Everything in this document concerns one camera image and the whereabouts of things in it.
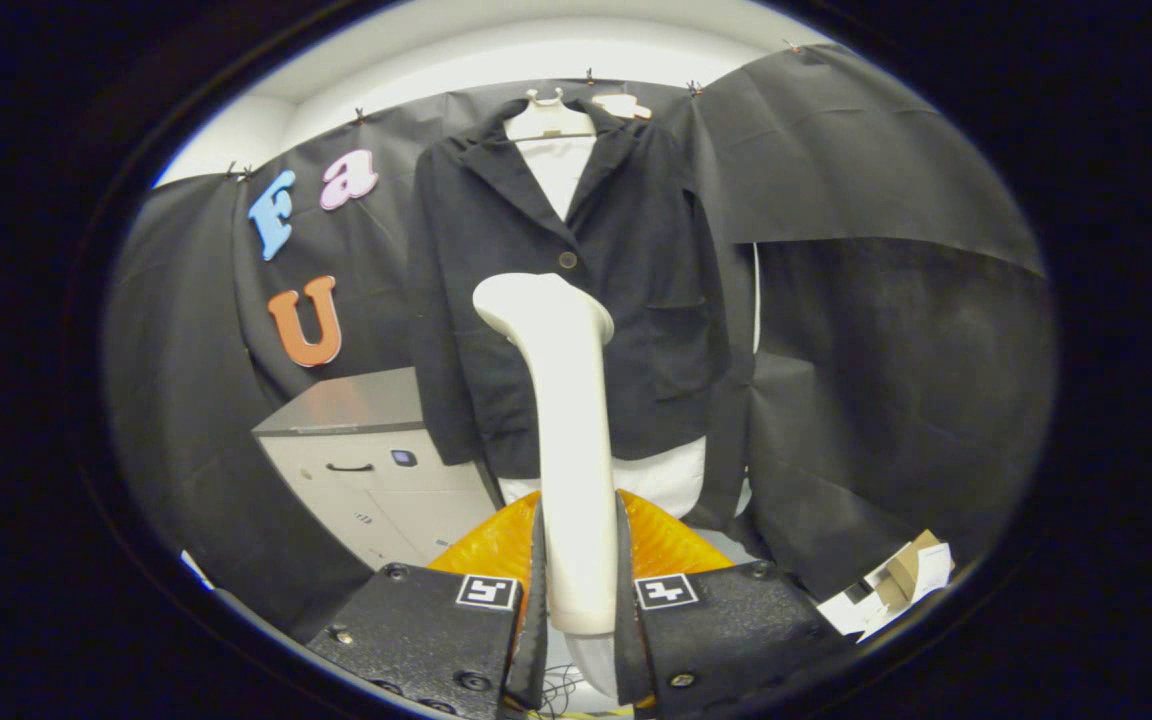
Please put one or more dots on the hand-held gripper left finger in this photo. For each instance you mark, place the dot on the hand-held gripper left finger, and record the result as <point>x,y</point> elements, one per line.
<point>534,650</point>

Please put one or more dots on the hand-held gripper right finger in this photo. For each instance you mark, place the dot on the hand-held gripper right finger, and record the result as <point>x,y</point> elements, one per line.
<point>628,650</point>

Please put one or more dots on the black blazer jacket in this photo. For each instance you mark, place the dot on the black blazer jacket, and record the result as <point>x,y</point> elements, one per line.
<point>636,330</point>

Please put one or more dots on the grey drawer cabinet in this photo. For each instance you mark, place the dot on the grey drawer cabinet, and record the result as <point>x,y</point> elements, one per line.
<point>376,500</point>

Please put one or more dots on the cardboard and paper scraps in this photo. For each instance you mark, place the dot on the cardboard and paper scraps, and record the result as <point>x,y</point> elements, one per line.
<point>901,575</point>

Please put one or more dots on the black backdrop cloth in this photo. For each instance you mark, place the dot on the black backdrop cloth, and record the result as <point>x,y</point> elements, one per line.
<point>886,350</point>

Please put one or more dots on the white plastic hanger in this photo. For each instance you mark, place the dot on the white plastic hanger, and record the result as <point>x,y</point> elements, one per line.
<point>546,125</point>

